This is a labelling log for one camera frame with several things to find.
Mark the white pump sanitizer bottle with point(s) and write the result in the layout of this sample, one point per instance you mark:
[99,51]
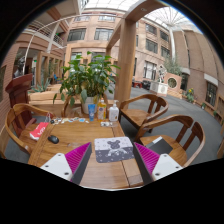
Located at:
[113,112]

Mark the wooden chair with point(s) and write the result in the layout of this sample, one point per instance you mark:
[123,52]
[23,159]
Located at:
[157,106]
[189,131]
[19,123]

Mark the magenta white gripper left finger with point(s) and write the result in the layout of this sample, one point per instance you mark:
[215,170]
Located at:
[70,166]

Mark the dark red wooden podium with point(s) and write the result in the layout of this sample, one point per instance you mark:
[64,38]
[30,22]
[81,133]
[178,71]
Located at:
[18,89]

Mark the blue tube bottle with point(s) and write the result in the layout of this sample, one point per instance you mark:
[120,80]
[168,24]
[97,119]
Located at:
[91,111]

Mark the white statue pedestal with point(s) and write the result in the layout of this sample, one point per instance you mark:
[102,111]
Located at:
[160,89]

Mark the wooden chair near right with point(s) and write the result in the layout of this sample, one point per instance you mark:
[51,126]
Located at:
[189,131]

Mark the wooden chair far right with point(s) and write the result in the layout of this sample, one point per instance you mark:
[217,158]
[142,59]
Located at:
[157,106]

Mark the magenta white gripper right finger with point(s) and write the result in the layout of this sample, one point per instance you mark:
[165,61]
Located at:
[153,166]

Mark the dark grey laptop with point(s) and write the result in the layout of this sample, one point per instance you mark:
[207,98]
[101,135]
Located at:
[160,146]

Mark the yellow orange bottle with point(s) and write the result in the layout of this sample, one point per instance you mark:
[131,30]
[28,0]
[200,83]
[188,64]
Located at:
[101,110]

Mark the small packets on table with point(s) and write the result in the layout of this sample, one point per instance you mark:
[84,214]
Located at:
[106,124]

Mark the green potted plant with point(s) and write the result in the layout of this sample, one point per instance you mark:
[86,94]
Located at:
[87,80]

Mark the black computer mouse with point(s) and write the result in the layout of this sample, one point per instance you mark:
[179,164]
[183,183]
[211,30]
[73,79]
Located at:
[53,139]

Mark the red white bag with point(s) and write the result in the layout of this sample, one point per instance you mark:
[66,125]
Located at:
[37,132]

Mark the wooden chair left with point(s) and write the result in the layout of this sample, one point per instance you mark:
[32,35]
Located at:
[19,123]

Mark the wooden pillar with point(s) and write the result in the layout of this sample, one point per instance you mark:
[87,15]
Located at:
[126,59]

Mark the grey bear mouse pad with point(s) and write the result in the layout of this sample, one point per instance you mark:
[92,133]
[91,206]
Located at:
[113,149]

